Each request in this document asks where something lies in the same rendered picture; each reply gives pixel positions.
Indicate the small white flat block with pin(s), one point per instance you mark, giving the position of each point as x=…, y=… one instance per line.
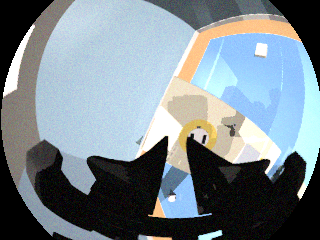
x=261, y=50

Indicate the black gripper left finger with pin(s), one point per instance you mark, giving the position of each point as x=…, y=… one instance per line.
x=144, y=173

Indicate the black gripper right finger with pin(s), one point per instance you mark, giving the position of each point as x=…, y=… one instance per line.
x=213, y=176

